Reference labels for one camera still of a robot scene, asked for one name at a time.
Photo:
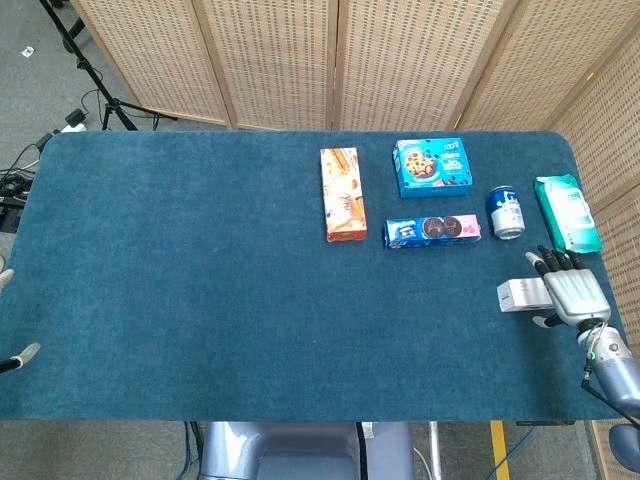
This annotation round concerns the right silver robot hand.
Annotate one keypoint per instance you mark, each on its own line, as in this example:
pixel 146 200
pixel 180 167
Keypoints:
pixel 577 293

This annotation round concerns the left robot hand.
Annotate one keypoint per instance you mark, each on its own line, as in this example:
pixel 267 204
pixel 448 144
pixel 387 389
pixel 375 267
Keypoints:
pixel 15 357

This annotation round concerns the small white box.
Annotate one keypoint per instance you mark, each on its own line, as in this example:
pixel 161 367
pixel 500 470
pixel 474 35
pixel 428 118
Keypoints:
pixel 523 294

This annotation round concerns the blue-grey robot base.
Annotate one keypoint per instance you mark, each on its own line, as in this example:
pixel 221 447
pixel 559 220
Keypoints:
pixel 305 452

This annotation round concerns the blue Oreo cookie pack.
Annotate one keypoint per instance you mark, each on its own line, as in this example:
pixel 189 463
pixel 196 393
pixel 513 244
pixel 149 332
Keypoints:
pixel 432 230

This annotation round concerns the blue chocolate chip cookie box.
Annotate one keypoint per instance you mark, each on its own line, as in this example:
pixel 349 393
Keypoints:
pixel 433 167

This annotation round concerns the orange biscuit box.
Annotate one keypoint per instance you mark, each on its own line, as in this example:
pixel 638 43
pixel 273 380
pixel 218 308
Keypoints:
pixel 343 194

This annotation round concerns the black tripod stand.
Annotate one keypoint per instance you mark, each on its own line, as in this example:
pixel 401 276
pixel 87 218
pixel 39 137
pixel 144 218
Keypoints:
pixel 90 75

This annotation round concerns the green wet wipes pack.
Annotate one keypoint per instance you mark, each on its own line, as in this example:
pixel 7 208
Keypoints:
pixel 567 213

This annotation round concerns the blue white drink can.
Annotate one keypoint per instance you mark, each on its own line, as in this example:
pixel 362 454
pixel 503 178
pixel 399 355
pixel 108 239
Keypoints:
pixel 506 212

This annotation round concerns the yellow floor tape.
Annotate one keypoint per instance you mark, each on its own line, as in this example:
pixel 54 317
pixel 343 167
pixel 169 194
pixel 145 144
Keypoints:
pixel 499 450

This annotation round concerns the white power strip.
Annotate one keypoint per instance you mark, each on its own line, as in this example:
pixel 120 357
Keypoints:
pixel 75 122

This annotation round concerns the blue table cloth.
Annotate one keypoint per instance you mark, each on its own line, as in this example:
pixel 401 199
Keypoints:
pixel 280 280

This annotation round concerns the wicker folding screen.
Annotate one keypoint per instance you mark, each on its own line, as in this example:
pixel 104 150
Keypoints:
pixel 380 60

